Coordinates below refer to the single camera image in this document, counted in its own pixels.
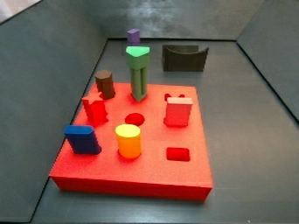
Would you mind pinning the purple rectangular block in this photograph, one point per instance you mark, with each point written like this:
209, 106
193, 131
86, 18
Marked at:
133, 37

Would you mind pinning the red foam peg board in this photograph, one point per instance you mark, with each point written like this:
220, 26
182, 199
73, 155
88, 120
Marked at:
172, 168

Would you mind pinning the pink red rectangular block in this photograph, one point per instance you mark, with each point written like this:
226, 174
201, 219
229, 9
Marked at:
177, 111

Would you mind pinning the yellow orange cylinder block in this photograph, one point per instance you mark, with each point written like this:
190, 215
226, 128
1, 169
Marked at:
128, 140

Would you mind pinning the red star block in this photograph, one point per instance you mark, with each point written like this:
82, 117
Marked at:
94, 109

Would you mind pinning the brown cylinder block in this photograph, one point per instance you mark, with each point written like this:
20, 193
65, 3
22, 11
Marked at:
104, 82

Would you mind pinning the blue rounded block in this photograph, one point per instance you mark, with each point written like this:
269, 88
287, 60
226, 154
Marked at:
81, 138

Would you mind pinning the green triangular block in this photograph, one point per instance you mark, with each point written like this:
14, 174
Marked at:
137, 61

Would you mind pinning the black curved holder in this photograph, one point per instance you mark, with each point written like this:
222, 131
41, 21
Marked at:
182, 58

